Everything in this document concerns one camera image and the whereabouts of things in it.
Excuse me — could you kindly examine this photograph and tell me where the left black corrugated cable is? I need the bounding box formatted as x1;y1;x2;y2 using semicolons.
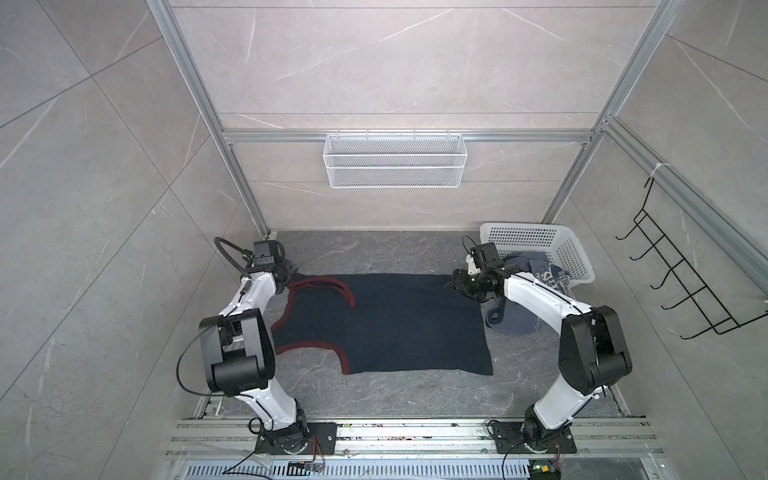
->
214;236;256;277

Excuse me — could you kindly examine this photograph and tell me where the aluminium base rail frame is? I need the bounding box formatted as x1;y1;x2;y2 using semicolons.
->
164;417;676;479

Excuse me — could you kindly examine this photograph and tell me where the white wire mesh wall basket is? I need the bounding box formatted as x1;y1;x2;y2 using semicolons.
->
323;133;468;189

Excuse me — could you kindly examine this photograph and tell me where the grey-blue printed tank top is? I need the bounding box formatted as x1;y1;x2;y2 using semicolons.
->
485;250;571;336

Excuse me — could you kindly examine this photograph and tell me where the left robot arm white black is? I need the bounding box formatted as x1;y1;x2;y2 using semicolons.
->
199;255;310;454

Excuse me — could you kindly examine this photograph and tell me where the white plastic laundry basket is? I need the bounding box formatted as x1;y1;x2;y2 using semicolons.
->
480;222;595;286

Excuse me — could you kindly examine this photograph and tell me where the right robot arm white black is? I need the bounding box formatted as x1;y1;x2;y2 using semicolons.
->
449;267;632;452

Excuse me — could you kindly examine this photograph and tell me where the navy tank top red trim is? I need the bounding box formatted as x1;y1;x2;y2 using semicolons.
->
271;273;493;376

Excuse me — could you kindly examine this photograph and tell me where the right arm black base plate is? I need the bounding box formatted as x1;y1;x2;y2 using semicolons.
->
486;420;577;454

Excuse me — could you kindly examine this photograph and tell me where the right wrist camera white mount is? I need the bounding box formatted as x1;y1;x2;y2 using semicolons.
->
469;242;503;272

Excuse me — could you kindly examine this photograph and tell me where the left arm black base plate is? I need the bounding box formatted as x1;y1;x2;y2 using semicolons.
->
256;422;339;456

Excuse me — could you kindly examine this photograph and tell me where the white zip tie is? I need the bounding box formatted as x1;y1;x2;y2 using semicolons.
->
647;162;672;180

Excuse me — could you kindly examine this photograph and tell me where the black wire hook rack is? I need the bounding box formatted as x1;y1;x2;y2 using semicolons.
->
615;178;767;341

